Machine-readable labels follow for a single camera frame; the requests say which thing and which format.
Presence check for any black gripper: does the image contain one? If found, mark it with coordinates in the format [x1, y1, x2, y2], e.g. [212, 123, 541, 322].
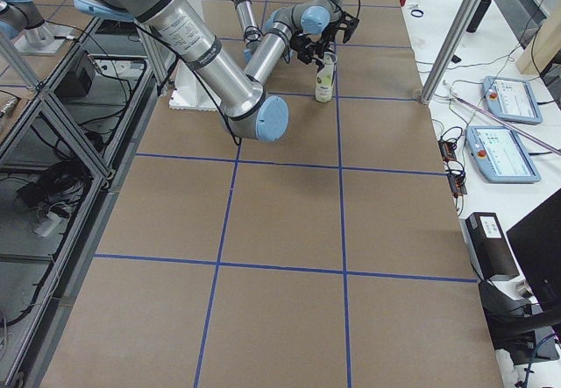
[318, 23, 344, 49]
[290, 32, 333, 65]

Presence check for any clear tennis ball can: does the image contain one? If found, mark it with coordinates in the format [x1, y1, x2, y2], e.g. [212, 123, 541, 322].
[315, 51, 337, 103]

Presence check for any plain yellow tennis ball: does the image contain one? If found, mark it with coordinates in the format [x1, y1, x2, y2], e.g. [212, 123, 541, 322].
[316, 65, 335, 85]

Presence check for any tennis ball with Wilson logo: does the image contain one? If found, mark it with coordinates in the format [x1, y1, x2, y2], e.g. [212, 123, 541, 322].
[315, 84, 333, 103]

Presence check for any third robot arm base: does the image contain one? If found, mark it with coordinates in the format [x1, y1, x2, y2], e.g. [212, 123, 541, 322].
[1, 0, 78, 56]

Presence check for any teach pendant far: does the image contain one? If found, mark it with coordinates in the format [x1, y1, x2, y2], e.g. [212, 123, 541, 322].
[483, 76, 543, 124]

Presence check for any teach pendant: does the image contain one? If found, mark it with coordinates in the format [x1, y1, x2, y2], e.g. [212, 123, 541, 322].
[465, 126, 541, 184]
[483, 76, 543, 124]

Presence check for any orange circuit board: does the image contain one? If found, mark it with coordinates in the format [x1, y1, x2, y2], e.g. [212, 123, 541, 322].
[438, 138, 466, 199]

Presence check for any teach pendant near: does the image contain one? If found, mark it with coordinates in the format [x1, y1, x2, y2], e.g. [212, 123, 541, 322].
[465, 126, 541, 184]

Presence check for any black box with label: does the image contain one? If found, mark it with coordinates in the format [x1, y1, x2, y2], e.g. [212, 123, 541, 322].
[465, 212, 520, 281]

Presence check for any black computer monitor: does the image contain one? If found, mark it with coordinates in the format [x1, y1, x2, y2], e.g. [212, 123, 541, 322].
[507, 190, 560, 308]

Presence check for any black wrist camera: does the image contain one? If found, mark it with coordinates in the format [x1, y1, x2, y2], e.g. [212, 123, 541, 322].
[337, 11, 359, 44]

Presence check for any aluminium frame post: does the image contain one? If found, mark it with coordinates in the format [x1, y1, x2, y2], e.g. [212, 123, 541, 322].
[419, 0, 481, 105]

